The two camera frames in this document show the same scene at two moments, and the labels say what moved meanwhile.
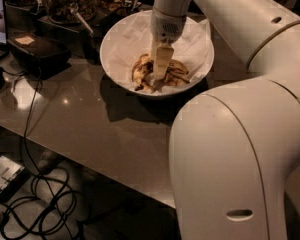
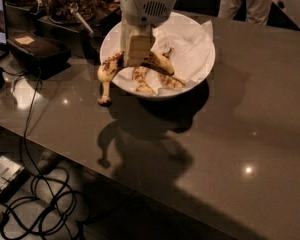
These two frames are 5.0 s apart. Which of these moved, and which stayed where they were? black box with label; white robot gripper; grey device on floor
Moved: white robot gripper
Stayed: black box with label; grey device on floor
